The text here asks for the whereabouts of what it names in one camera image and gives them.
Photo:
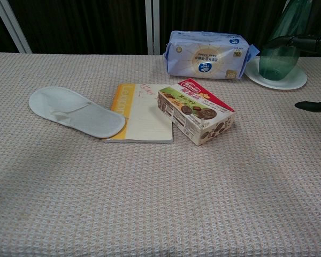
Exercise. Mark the blue tissue pack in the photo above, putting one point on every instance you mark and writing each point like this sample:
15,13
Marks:
206,56

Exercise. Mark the beige waffle-weave tablecloth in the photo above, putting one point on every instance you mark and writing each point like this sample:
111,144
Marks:
149,200

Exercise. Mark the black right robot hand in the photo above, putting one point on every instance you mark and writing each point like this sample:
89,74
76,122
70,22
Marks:
305,42

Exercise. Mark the green plastic bottle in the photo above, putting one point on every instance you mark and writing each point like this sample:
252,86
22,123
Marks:
276,60

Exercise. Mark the white round plate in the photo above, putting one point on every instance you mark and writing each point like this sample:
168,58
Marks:
297,77

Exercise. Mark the upright white frame post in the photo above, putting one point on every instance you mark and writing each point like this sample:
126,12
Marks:
152,26

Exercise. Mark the slanted white frame post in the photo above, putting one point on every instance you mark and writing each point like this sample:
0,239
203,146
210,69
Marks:
12,26

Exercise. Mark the chocolate cookie carton box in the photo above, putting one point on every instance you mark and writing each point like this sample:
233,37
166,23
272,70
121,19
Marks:
195,112

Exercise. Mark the yellow-edged lined notebook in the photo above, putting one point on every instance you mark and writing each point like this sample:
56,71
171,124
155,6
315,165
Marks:
147,120

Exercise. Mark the white disposable slipper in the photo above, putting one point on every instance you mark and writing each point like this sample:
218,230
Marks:
69,109

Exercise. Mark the dark green curtain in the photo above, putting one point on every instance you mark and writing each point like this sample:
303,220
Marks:
83,24

